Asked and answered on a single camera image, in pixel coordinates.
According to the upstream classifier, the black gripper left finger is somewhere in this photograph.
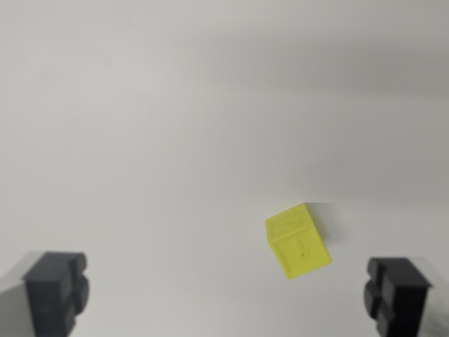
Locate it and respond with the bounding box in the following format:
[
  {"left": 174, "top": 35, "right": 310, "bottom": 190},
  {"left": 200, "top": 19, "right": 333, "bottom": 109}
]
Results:
[{"left": 0, "top": 250, "right": 91, "bottom": 337}]

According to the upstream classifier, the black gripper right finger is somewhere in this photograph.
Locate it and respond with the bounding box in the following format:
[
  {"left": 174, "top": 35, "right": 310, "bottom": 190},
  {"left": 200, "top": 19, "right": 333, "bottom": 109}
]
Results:
[{"left": 363, "top": 256, "right": 449, "bottom": 337}]

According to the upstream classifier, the yellow cube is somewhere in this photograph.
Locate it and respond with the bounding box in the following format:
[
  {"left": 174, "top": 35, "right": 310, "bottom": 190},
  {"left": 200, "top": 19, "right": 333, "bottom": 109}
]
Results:
[{"left": 264, "top": 202, "right": 333, "bottom": 281}]

